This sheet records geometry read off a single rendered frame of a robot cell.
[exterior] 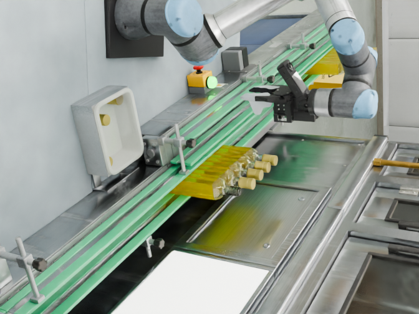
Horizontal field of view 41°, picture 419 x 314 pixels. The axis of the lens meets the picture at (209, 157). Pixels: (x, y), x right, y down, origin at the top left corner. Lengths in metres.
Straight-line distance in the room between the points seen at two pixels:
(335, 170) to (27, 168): 1.11
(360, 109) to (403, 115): 6.55
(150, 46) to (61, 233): 0.70
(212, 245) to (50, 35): 0.75
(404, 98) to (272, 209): 6.17
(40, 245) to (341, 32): 0.92
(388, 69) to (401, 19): 0.67
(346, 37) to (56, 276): 0.89
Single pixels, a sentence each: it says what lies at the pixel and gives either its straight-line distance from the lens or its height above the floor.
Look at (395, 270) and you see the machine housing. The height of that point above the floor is 1.60.
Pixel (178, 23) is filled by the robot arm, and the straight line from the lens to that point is 1.66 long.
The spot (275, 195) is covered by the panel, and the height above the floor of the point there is 1.16.
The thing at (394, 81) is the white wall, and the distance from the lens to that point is 7.88.
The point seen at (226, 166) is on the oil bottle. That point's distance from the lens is 1.81.
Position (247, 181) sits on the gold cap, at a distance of 1.73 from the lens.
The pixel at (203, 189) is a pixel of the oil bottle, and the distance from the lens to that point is 1.73.
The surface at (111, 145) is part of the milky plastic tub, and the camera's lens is 1.77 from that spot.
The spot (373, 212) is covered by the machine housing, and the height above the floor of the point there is 1.47.
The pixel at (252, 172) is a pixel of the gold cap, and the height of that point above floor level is 1.14.
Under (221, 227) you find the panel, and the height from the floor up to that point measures 1.07.
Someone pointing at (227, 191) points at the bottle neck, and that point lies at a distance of 1.71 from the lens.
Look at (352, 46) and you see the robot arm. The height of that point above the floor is 1.50.
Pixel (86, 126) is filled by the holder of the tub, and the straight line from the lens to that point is 1.65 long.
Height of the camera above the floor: 1.89
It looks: 30 degrees down
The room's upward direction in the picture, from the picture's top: 96 degrees clockwise
